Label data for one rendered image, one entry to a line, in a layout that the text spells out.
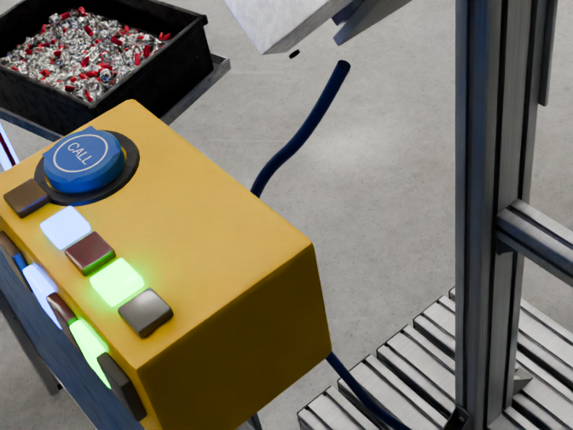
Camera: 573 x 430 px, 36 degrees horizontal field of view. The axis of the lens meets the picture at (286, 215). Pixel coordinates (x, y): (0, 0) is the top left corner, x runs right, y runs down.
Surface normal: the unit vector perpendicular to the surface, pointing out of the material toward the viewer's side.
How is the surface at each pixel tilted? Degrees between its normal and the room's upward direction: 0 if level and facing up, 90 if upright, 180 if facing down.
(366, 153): 0
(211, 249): 0
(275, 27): 55
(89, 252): 0
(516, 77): 90
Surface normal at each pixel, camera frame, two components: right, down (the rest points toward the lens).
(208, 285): -0.14, -0.68
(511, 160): 0.63, 0.50
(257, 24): -0.29, 0.20
